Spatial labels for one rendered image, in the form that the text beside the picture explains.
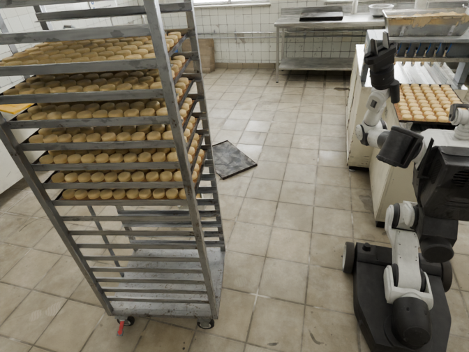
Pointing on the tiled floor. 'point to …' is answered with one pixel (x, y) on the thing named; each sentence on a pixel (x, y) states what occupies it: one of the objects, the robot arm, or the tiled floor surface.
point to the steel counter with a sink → (289, 15)
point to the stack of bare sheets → (230, 160)
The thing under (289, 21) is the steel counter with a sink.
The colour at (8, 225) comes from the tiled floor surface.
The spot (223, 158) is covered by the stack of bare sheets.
